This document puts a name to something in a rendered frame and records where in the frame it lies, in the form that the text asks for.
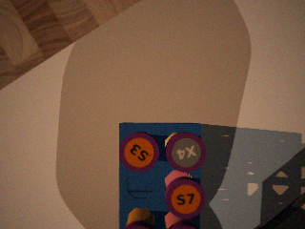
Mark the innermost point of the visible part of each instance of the blue tube rack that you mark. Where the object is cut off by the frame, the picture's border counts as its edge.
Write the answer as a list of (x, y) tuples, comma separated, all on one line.
[(153, 180)]

